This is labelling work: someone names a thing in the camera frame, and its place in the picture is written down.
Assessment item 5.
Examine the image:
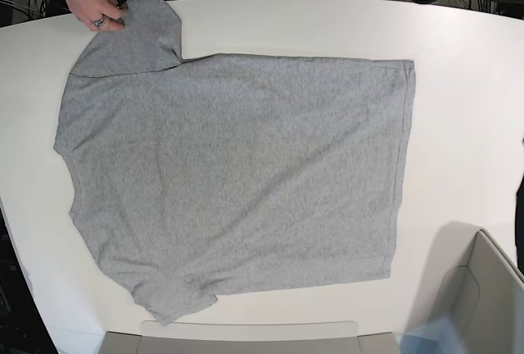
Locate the grey T-shirt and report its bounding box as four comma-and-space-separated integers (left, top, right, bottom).
54, 0, 415, 325

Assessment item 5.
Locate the grey bin front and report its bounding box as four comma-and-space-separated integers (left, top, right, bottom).
99, 321, 400, 353

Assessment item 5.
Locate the grey box right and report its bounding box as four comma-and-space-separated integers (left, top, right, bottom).
425, 230, 523, 353

